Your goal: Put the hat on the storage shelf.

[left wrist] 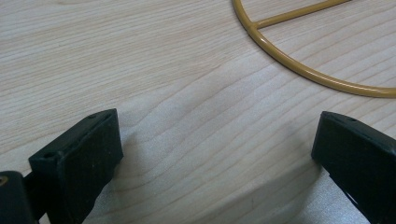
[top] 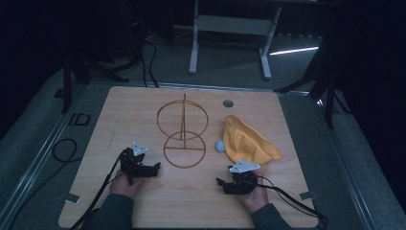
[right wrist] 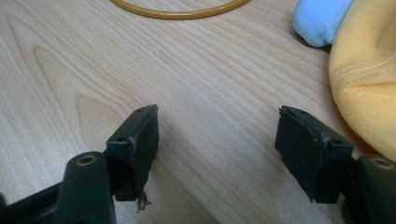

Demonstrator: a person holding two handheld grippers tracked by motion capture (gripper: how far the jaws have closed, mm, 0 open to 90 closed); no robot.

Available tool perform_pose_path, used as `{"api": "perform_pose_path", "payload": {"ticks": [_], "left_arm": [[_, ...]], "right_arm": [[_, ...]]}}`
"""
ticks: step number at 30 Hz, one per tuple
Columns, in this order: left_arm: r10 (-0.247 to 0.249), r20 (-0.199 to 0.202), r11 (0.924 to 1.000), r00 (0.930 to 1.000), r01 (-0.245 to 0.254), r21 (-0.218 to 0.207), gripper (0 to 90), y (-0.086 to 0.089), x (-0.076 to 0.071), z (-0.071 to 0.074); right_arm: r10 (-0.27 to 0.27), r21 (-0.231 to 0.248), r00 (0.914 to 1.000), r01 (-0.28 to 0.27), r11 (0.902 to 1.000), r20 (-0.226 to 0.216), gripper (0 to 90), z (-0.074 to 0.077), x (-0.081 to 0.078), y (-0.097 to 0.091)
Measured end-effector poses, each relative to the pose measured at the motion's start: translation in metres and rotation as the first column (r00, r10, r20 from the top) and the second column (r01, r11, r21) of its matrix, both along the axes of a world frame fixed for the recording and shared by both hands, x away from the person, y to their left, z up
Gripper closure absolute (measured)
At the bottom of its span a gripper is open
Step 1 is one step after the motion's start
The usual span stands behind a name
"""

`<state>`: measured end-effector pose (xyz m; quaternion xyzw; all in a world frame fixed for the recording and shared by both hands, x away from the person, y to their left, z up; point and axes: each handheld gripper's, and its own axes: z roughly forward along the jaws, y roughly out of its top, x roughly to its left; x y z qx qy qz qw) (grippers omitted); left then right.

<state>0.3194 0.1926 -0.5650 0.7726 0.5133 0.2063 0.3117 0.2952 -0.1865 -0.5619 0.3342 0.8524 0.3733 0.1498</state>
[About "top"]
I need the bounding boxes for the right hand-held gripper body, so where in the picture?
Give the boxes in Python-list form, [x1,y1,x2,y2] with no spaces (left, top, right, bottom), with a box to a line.
[228,159,261,196]

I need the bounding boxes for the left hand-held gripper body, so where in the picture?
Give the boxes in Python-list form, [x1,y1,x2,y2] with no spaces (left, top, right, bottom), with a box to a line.
[119,141,155,185]

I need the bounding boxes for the yellow cloth hat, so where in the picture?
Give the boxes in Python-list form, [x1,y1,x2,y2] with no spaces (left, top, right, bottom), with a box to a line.
[221,114,282,166]

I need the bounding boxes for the gold wire ring stand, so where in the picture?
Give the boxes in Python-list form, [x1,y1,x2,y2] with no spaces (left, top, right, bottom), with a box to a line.
[156,92,210,170]

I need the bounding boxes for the person's right hand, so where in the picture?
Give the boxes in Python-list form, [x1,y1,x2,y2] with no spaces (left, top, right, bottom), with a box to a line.
[238,172,270,215]

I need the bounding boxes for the person's left hand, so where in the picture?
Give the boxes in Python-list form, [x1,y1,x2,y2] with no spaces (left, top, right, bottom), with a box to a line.
[109,170,146,200]

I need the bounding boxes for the grey tape strip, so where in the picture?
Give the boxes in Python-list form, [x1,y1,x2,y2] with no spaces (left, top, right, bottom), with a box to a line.
[299,191,319,201]
[64,192,81,205]

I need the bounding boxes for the black tripod stand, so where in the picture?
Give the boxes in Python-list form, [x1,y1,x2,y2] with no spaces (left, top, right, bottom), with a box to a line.
[273,41,353,130]
[54,47,130,115]

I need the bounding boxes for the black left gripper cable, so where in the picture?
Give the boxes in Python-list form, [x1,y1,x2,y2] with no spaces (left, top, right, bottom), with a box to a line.
[69,149,126,230]

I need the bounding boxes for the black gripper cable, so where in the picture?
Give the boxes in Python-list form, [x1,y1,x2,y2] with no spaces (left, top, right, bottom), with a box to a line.
[69,149,126,230]
[255,174,329,230]

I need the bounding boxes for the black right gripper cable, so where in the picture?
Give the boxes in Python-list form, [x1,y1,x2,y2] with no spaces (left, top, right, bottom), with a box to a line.
[255,174,329,230]

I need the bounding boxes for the black looped floor cable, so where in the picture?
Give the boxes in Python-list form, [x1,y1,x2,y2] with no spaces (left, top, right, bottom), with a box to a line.
[51,137,79,164]

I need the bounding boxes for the black hanging cables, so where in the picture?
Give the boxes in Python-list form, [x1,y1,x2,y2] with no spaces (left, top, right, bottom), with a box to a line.
[139,39,160,89]

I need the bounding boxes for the white metal desk frame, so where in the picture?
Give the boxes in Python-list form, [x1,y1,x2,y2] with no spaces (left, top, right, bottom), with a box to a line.
[188,0,283,81]

